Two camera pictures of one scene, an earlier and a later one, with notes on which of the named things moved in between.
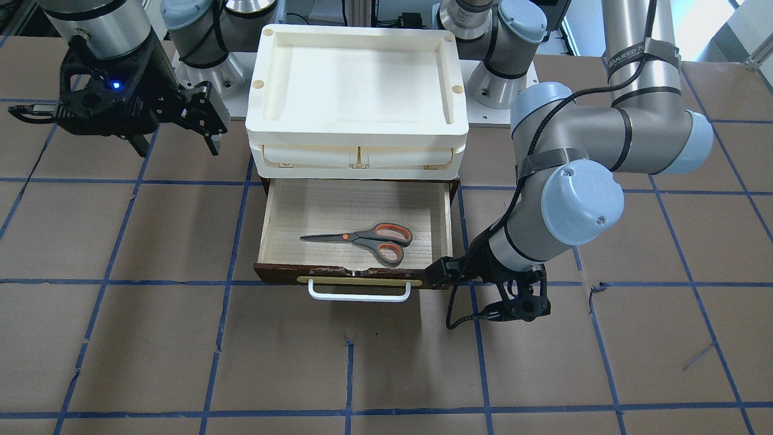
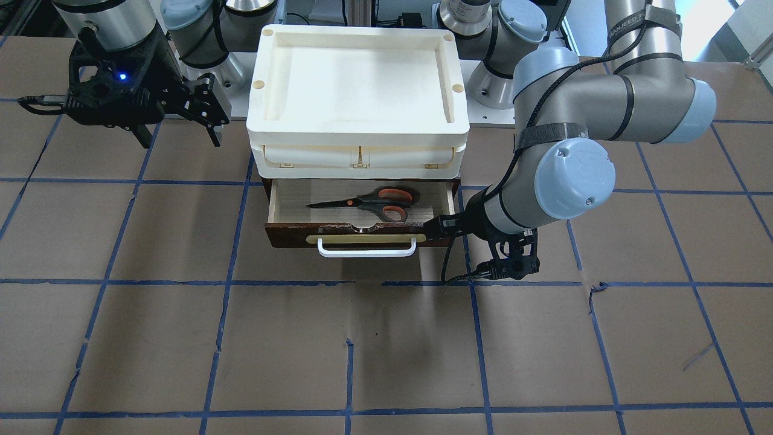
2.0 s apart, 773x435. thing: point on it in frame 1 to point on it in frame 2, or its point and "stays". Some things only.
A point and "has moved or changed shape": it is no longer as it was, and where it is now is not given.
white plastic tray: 355,101 stays
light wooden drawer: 365,232 has moved or changed shape
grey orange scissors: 384,240 to 389,202
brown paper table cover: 129,302 stays
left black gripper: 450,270 to 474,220
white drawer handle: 359,298 to 366,253
